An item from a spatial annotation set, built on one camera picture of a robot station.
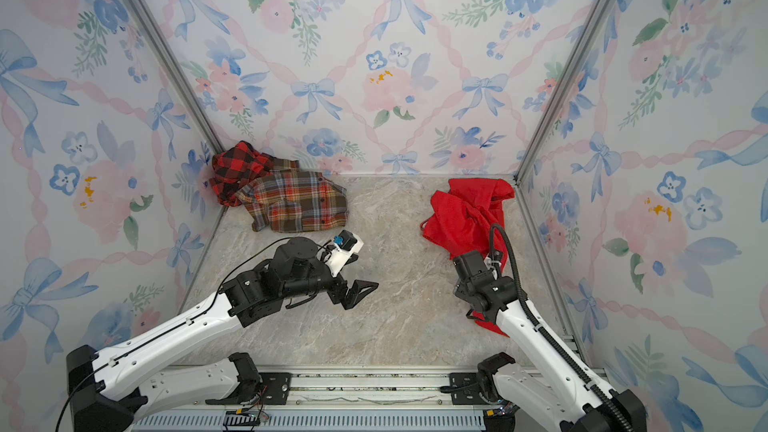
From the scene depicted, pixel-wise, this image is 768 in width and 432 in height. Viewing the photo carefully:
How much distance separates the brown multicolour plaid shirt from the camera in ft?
3.27

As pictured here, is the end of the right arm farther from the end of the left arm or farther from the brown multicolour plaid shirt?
the brown multicolour plaid shirt

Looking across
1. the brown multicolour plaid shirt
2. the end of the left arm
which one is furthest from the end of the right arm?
the brown multicolour plaid shirt
